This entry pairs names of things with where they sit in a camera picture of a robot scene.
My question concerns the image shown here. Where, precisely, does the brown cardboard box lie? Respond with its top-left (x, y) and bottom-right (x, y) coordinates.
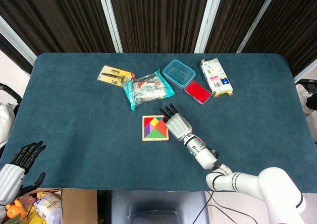
top-left (27, 188), bottom-right (98, 224)

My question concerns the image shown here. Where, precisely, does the clear container teal rim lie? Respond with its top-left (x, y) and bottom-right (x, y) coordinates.
top-left (162, 59), bottom-right (197, 90)

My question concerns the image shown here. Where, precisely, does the blue velvet tablecloth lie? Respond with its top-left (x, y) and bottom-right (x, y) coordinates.
top-left (0, 52), bottom-right (317, 193)

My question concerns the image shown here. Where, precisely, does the colourful tangram puzzle tray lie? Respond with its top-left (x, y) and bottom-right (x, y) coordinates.
top-left (142, 114), bottom-right (170, 142)

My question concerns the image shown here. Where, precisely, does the brown ribbed partition panel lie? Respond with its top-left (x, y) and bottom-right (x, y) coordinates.
top-left (241, 0), bottom-right (317, 77)
top-left (0, 0), bottom-right (117, 68)
top-left (204, 0), bottom-right (275, 54)
top-left (107, 0), bottom-right (211, 54)

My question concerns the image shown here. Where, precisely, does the green triangle tangram piece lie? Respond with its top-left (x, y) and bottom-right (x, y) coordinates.
top-left (145, 129), bottom-right (166, 138)

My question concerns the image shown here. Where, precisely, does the black floor cable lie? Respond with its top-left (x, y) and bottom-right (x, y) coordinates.
top-left (212, 196), bottom-right (269, 224)

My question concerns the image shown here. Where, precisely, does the red triangle puzzle piece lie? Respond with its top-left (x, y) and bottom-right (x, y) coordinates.
top-left (155, 119), bottom-right (168, 135)

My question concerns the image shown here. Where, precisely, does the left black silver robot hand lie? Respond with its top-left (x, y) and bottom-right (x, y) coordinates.
top-left (0, 141), bottom-right (47, 206)

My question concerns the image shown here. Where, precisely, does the white partition frame post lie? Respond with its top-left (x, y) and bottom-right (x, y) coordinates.
top-left (96, 0), bottom-right (124, 53)
top-left (293, 65), bottom-right (317, 83)
top-left (236, 0), bottom-right (282, 54)
top-left (0, 15), bottom-right (38, 66)
top-left (194, 0), bottom-right (225, 54)

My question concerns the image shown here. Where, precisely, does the white cloth bag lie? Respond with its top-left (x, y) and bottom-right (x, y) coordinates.
top-left (0, 102), bottom-right (19, 148)

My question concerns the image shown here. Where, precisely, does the yellow tool blister card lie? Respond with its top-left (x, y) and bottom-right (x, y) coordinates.
top-left (97, 65), bottom-right (136, 88)

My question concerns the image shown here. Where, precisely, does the white yellow paper package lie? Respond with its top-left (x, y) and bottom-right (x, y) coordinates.
top-left (200, 58), bottom-right (234, 97)

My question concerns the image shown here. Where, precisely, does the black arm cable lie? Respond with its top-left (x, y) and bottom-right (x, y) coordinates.
top-left (192, 190), bottom-right (214, 224)

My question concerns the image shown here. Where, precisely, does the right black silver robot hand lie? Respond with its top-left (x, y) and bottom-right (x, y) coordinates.
top-left (159, 104), bottom-right (193, 142)

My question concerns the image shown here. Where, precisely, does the teal clear snack bag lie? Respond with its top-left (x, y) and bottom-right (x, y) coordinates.
top-left (122, 69), bottom-right (176, 112)

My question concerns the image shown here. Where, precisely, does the flat red clear box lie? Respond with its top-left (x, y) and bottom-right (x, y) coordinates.
top-left (183, 79), bottom-right (213, 105)

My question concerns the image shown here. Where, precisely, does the black curved chair rail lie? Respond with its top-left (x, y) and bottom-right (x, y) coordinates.
top-left (0, 83), bottom-right (23, 103)

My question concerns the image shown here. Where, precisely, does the white sneaker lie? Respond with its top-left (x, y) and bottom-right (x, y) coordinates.
top-left (296, 84), bottom-right (314, 115)

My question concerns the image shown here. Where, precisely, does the orange plush toy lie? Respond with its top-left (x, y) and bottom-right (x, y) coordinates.
top-left (5, 198), bottom-right (27, 219)

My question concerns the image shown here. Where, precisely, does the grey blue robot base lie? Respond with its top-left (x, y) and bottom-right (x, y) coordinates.
top-left (110, 190), bottom-right (208, 224)

